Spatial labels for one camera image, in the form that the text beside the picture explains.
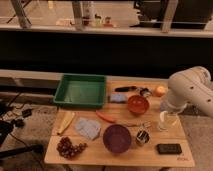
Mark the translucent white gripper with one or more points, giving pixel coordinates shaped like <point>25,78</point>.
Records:
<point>168,116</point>

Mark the yellow banana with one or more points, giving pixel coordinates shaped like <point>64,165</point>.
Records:
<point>68,117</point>

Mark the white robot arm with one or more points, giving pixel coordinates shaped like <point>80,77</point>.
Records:
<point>188,86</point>

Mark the metal fork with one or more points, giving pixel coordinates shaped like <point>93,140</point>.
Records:
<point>140,125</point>

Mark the black rectangular remote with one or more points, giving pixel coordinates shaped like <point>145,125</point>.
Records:
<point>169,149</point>

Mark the orange fruit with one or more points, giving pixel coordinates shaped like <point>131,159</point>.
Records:
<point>159,91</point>

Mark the small metal can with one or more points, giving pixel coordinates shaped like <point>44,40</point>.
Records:
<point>142,137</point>

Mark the red bowl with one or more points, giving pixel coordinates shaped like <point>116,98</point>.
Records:
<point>137,105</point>

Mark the wooden table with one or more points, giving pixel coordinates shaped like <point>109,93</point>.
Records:
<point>97,154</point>

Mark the purple bowl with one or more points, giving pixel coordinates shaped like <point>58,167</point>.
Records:
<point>117,138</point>

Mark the orange carrot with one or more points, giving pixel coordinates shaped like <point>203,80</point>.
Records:
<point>105,117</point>

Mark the blue sponge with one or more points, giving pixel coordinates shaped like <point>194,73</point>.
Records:
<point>117,98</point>

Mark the light blue cloth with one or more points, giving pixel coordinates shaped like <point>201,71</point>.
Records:
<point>87,128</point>

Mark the green plastic tray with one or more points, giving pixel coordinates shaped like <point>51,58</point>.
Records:
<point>81,91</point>

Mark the bunch of red grapes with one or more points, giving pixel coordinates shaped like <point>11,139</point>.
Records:
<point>68,150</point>

